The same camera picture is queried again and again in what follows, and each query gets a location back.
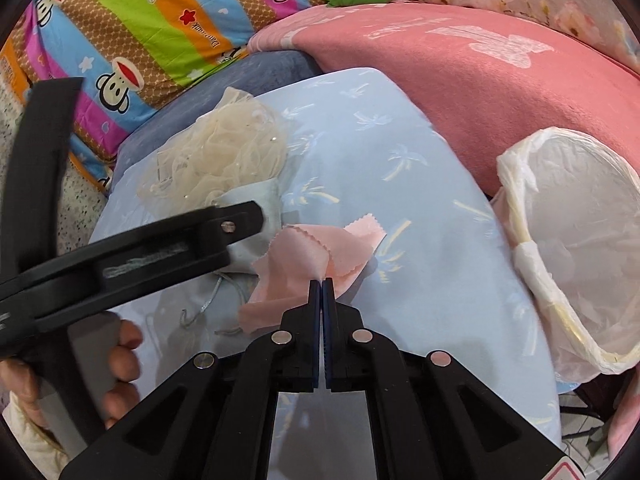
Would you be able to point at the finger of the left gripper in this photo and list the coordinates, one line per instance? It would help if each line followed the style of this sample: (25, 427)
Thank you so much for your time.
(37, 164)
(120, 268)

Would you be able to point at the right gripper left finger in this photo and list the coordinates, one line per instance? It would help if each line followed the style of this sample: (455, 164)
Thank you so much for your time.
(212, 422)

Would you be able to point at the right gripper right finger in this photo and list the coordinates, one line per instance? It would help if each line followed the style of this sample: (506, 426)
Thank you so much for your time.
(430, 417)

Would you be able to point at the light pink fabric swatch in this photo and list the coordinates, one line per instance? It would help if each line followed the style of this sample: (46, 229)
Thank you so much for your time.
(300, 254)

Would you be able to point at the beige tulle mesh fabric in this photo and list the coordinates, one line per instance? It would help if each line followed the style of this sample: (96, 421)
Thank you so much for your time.
(240, 141)

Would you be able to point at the white bag-lined trash bin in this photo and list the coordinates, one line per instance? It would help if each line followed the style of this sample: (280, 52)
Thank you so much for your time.
(569, 205)

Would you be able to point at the person's left hand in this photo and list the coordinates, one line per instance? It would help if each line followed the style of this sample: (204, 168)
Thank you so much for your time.
(19, 379)

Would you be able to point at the light blue palm-print pillow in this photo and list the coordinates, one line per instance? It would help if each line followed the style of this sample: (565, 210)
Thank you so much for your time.
(442, 278)

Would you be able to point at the colourful striped monkey pillow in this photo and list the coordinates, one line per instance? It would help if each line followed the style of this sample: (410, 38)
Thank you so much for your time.
(134, 57)

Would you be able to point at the blue-grey cushion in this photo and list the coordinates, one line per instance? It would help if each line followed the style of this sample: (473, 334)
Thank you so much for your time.
(256, 74)

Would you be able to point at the pink towel blanket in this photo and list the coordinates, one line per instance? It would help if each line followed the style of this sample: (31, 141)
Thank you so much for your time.
(485, 81)

